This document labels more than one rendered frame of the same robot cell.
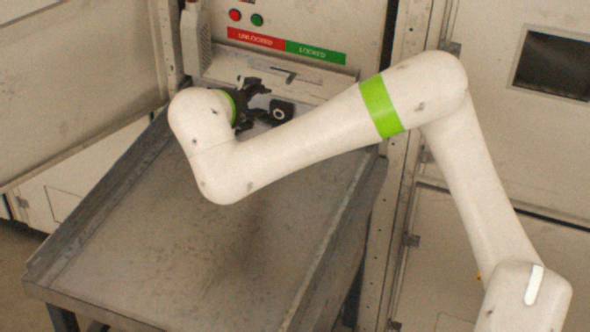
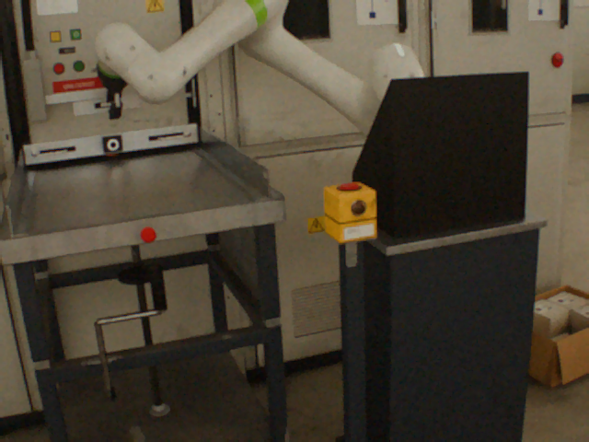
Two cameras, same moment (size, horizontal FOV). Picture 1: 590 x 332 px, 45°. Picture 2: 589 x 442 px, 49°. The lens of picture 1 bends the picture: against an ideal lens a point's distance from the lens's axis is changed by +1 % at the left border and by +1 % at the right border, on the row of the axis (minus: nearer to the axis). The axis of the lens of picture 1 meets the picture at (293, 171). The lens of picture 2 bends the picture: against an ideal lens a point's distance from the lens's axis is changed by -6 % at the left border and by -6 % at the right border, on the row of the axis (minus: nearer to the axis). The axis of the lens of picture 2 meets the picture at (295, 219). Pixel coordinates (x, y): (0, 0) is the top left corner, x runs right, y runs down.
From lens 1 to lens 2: 127 cm
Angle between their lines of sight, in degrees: 42
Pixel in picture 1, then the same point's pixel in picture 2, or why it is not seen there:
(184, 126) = (121, 39)
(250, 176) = (184, 62)
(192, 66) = (39, 110)
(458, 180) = (304, 61)
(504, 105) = not seen: hidden behind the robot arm
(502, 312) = (393, 66)
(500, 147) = (290, 96)
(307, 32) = not seen: hidden behind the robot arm
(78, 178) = not seen: outside the picture
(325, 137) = (224, 24)
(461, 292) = (301, 255)
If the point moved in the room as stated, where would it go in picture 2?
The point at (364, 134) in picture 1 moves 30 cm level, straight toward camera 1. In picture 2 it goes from (248, 17) to (317, 14)
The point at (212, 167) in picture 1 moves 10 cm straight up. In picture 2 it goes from (154, 61) to (150, 17)
